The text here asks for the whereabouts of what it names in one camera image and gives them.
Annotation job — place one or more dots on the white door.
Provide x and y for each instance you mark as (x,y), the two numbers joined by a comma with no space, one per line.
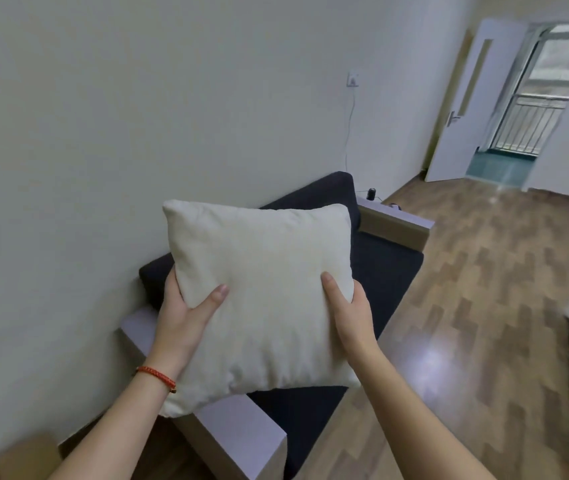
(469,104)

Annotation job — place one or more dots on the person's left forearm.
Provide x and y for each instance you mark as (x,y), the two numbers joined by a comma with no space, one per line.
(119,424)

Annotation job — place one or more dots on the person's right thumb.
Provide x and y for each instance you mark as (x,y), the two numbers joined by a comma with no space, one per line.
(335,296)

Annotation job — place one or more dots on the cream square cushion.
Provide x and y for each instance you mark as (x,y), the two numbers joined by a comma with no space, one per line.
(264,299)

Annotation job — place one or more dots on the dark sofa with wooden armrests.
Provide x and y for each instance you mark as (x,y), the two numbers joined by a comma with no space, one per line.
(314,314)

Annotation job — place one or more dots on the white wall socket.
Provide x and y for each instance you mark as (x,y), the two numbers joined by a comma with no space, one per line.
(353,79)

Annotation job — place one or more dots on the metal balcony railing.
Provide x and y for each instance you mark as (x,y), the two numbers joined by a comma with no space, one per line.
(529,125)

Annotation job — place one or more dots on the person's right forearm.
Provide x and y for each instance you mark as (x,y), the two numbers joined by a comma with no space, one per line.
(409,419)

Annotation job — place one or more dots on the person's right hand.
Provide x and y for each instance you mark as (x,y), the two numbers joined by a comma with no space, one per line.
(353,319)

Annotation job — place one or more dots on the person's left thumb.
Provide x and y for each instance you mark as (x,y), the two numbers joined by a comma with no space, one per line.
(210,300)

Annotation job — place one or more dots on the person's left hand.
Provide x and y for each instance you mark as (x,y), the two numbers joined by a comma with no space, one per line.
(178,327)

